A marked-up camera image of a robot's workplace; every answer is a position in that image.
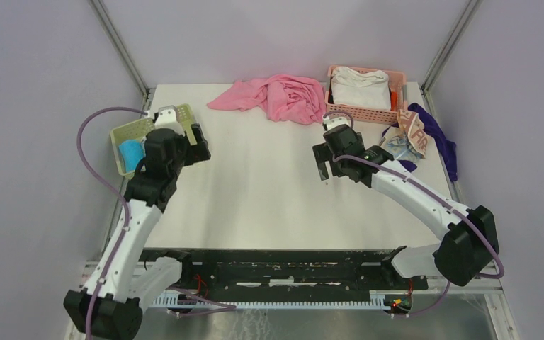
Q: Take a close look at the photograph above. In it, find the blue towel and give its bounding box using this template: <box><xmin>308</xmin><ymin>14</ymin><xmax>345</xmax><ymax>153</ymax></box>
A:
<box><xmin>118</xmin><ymin>140</ymin><xmax>145</xmax><ymax>173</ymax></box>

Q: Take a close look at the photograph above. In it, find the green plastic basket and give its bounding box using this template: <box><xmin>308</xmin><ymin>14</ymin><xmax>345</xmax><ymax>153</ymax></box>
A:
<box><xmin>110</xmin><ymin>103</ymin><xmax>197</xmax><ymax>180</ymax></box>

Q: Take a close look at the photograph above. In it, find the beige rabbit print towel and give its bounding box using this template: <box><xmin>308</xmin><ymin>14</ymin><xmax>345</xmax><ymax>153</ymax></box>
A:
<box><xmin>380</xmin><ymin>110</ymin><xmax>431</xmax><ymax>163</ymax></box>

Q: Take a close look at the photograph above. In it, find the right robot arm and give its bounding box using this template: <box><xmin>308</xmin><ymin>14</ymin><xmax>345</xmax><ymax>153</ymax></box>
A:
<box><xmin>312</xmin><ymin>123</ymin><xmax>499</xmax><ymax>289</ymax></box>

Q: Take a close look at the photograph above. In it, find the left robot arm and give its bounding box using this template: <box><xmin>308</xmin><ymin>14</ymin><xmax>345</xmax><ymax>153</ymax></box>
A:
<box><xmin>63</xmin><ymin>123</ymin><xmax>211</xmax><ymax>339</ymax></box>

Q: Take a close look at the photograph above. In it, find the pink towel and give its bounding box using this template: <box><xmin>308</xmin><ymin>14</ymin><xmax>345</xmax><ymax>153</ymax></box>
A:
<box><xmin>207</xmin><ymin>74</ymin><xmax>326</xmax><ymax>125</ymax></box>

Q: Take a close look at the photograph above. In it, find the white folded towel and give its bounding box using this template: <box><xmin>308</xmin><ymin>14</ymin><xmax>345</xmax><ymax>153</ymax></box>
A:
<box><xmin>331</xmin><ymin>67</ymin><xmax>392</xmax><ymax>111</ymax></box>

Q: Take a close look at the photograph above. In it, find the orange item in basket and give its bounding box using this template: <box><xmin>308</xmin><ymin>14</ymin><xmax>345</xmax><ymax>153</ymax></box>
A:
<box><xmin>390</xmin><ymin>90</ymin><xmax>397</xmax><ymax>111</ymax></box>

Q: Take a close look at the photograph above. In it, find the pink plastic basket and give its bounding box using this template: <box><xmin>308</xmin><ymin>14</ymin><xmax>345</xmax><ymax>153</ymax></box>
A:
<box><xmin>324</xmin><ymin>65</ymin><xmax>407</xmax><ymax>125</ymax></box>

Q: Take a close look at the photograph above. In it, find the purple cloth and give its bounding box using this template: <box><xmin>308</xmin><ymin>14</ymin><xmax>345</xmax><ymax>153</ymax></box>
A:
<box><xmin>381</xmin><ymin>103</ymin><xmax>458</xmax><ymax>181</ymax></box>

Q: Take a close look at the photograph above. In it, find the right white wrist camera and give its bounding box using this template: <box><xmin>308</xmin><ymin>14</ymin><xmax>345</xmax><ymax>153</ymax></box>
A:
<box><xmin>322</xmin><ymin>115</ymin><xmax>351</xmax><ymax>132</ymax></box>

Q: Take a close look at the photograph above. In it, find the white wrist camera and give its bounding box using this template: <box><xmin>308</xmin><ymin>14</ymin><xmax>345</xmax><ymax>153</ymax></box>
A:
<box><xmin>154</xmin><ymin>106</ymin><xmax>186</xmax><ymax>136</ymax></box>
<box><xmin>322</xmin><ymin>115</ymin><xmax>351</xmax><ymax>132</ymax></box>

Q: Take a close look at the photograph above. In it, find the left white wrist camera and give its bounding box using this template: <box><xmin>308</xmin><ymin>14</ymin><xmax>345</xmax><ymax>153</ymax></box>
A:
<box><xmin>154</xmin><ymin>106</ymin><xmax>186</xmax><ymax>136</ymax></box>

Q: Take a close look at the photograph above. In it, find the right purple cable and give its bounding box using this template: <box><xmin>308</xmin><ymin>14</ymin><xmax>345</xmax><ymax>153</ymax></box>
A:
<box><xmin>322</xmin><ymin>110</ymin><xmax>506</xmax><ymax>320</ymax></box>

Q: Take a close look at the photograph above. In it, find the purple cable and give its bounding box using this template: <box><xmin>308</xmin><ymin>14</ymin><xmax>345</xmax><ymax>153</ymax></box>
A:
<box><xmin>76</xmin><ymin>106</ymin><xmax>238</xmax><ymax>340</ymax></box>
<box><xmin>322</xmin><ymin>110</ymin><xmax>506</xmax><ymax>320</ymax></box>

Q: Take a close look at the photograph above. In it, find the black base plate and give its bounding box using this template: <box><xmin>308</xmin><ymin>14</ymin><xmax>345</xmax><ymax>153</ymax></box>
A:
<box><xmin>137</xmin><ymin>249</ymin><xmax>430</xmax><ymax>303</ymax></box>

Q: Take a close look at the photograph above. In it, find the white cable duct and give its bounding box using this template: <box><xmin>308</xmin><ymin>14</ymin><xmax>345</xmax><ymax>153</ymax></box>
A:
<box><xmin>149</xmin><ymin>292</ymin><xmax>391</xmax><ymax>311</ymax></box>

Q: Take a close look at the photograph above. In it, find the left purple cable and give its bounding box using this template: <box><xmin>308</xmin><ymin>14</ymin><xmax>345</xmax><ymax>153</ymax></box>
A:
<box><xmin>76</xmin><ymin>106</ymin><xmax>238</xmax><ymax>340</ymax></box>

